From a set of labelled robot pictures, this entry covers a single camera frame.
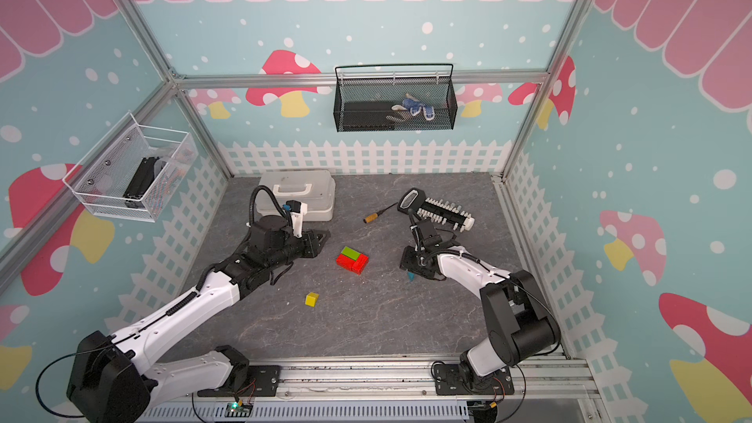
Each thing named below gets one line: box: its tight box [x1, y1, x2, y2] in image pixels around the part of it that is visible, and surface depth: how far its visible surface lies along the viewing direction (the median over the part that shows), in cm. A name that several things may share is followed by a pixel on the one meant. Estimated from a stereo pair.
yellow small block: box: [304, 291, 320, 308], surface depth 89 cm
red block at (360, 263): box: [351, 253, 370, 276], surface depth 96 cm
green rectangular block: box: [340, 245, 362, 262], surface depth 98 cm
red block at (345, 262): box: [334, 253, 357, 273], surface depth 96 cm
